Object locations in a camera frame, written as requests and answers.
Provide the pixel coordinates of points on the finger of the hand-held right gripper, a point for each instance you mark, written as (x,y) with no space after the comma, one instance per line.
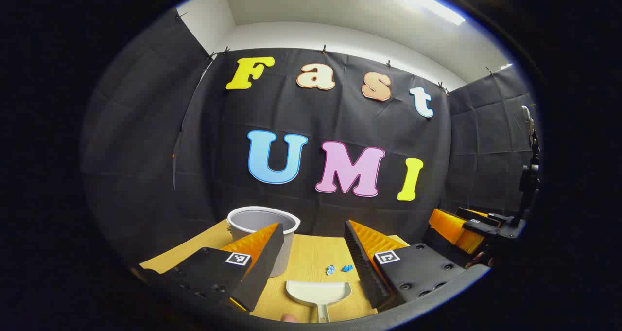
(449,226)
(478,215)

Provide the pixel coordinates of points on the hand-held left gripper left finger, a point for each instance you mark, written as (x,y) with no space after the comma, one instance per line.
(265,260)

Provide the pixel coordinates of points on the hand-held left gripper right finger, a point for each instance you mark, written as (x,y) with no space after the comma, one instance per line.
(359,263)

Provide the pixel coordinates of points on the light blue paper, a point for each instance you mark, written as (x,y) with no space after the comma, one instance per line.
(330,270)

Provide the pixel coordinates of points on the white ribbed garbage bin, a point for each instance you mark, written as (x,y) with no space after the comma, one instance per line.
(257,219)

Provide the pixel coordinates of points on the grey plastic dustpan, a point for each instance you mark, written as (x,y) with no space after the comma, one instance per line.
(318,292)

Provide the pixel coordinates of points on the wooden desktop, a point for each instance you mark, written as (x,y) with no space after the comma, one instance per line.
(311,258)

